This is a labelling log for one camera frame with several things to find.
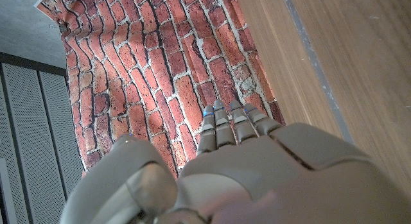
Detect metal binder clip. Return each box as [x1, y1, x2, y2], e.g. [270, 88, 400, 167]
[48, 22, 69, 34]

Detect dark perforated panel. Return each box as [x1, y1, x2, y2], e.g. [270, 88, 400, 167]
[0, 52, 85, 224]

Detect red brick printed backdrop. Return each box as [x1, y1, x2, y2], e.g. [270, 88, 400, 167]
[33, 0, 286, 180]

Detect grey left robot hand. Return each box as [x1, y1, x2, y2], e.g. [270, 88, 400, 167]
[59, 100, 411, 224]

